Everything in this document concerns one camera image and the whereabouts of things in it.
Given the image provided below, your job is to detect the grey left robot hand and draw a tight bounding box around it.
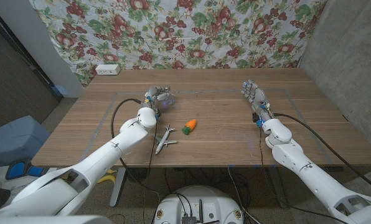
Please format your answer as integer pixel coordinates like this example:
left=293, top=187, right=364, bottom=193
left=143, top=85, right=174, bottom=113

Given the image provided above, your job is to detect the orange toy carrot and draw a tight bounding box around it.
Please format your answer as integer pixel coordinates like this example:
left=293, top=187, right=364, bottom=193
left=181, top=119, right=197, bottom=136

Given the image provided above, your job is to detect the white power strip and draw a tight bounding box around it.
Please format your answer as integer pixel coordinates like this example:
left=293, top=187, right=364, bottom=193
left=95, top=63, right=121, bottom=76

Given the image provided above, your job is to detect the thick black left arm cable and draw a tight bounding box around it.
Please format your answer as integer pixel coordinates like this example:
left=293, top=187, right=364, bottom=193
left=110, top=98, right=161, bottom=224

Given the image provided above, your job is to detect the white table leg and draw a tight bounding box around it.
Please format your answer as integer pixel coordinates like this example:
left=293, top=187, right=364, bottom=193
left=109, top=167, right=128, bottom=208

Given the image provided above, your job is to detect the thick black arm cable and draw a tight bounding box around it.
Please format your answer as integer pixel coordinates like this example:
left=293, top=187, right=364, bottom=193
left=110, top=98, right=161, bottom=224
left=273, top=113, right=371, bottom=197

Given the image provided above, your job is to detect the grey tape outline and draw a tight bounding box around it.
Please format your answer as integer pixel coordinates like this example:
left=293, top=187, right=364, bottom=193
left=79, top=88, right=333, bottom=166

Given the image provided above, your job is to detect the grey table leg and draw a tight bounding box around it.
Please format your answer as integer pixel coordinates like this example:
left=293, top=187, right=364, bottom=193
left=268, top=166, right=289, bottom=208

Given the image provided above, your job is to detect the floral fruit print backdrop cloth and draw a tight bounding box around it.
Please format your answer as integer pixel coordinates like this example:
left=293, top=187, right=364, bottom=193
left=28, top=0, right=328, bottom=88

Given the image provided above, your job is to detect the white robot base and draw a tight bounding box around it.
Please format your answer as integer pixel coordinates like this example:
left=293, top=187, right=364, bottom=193
left=153, top=185, right=245, bottom=224

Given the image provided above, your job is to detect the blue plastic bin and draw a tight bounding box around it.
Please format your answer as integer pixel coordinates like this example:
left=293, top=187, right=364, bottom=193
left=0, top=115, right=51, bottom=167

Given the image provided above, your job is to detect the clear glass salt shaker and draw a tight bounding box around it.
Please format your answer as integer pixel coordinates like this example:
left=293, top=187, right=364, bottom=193
left=161, top=91, right=176, bottom=110

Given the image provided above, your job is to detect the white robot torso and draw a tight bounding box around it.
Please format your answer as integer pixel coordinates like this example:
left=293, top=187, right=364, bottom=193
left=0, top=214, right=113, bottom=224

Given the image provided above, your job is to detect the white toy airplane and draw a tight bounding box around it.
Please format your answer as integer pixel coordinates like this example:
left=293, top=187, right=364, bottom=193
left=154, top=123, right=178, bottom=155

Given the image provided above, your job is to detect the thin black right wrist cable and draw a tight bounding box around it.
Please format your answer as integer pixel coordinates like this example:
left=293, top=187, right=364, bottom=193
left=258, top=126, right=350, bottom=224

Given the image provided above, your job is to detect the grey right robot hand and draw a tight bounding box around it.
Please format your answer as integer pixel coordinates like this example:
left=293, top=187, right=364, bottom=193
left=240, top=79, right=275, bottom=123

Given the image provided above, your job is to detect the thin black left wrist cable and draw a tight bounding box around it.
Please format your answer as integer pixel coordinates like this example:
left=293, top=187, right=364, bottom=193
left=141, top=116, right=159, bottom=224

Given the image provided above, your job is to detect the black round floor fan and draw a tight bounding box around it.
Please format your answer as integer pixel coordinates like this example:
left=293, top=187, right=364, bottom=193
left=126, top=167, right=151, bottom=183

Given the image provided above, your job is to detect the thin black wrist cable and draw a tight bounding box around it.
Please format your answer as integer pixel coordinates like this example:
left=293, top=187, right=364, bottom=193
left=141, top=116, right=159, bottom=224
left=258, top=126, right=350, bottom=224

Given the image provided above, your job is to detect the blue and black foot pedal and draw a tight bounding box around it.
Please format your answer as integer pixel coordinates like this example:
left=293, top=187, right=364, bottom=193
left=5, top=157, right=45, bottom=180

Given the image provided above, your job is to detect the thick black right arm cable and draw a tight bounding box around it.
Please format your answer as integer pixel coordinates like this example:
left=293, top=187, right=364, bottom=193
left=273, top=113, right=371, bottom=197

